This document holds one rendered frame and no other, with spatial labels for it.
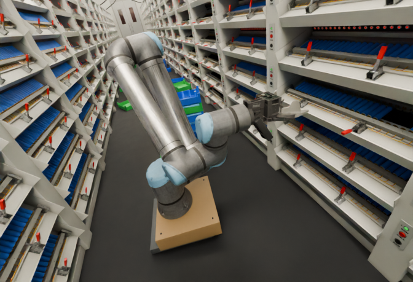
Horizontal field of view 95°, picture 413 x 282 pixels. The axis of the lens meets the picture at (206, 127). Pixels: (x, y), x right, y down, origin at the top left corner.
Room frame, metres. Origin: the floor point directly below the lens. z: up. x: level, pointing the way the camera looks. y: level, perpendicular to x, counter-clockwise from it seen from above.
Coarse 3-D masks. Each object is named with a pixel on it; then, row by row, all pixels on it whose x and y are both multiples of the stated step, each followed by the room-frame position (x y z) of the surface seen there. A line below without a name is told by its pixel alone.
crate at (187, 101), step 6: (186, 90) 1.63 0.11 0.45; (192, 90) 1.63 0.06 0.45; (198, 90) 1.61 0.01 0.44; (180, 96) 1.63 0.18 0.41; (186, 96) 1.62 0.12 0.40; (192, 96) 1.59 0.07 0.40; (198, 96) 1.43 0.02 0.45; (186, 102) 1.43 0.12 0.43; (192, 102) 1.43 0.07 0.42; (198, 102) 1.43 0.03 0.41
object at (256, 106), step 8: (256, 96) 0.60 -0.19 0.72; (264, 96) 0.58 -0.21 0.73; (272, 96) 0.57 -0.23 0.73; (248, 104) 0.54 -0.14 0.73; (256, 104) 0.55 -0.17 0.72; (264, 104) 0.55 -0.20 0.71; (272, 104) 0.55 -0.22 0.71; (256, 112) 0.55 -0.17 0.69; (264, 112) 0.55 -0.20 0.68; (272, 112) 0.56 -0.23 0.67; (264, 120) 0.55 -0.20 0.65; (272, 120) 0.54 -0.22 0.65
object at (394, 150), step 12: (288, 84) 0.95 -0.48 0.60; (312, 84) 0.90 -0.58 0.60; (288, 96) 0.90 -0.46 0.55; (312, 108) 0.74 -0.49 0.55; (396, 108) 0.54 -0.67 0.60; (312, 120) 0.72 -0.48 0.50; (324, 120) 0.64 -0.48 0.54; (336, 120) 0.61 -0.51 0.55; (384, 120) 0.52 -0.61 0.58; (336, 132) 0.60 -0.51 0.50; (372, 132) 0.50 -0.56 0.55; (360, 144) 0.51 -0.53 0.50; (372, 144) 0.46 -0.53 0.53; (384, 144) 0.44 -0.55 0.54; (396, 144) 0.42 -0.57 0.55; (408, 144) 0.41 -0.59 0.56; (384, 156) 0.43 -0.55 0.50; (396, 156) 0.40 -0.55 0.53; (408, 156) 0.38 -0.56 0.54; (408, 168) 0.37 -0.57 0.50
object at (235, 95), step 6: (234, 84) 1.63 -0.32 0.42; (228, 90) 1.62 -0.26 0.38; (234, 90) 1.61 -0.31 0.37; (240, 90) 1.52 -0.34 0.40; (246, 90) 1.47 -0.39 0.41; (228, 96) 1.61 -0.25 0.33; (234, 96) 1.52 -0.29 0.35; (240, 96) 1.46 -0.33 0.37; (246, 96) 1.40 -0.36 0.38; (252, 96) 1.35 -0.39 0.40; (234, 102) 1.51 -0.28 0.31; (240, 102) 1.39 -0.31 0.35
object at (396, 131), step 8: (304, 96) 0.81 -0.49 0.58; (312, 96) 0.78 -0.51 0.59; (320, 104) 0.72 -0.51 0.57; (328, 104) 0.69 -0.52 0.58; (344, 112) 0.61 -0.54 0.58; (352, 112) 0.59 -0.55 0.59; (360, 120) 0.55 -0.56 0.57; (368, 120) 0.53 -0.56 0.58; (376, 120) 0.51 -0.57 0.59; (368, 128) 0.51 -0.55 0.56; (384, 128) 0.48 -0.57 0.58; (392, 128) 0.46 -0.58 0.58; (400, 128) 0.45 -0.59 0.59; (400, 136) 0.44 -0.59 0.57; (408, 136) 0.42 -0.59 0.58
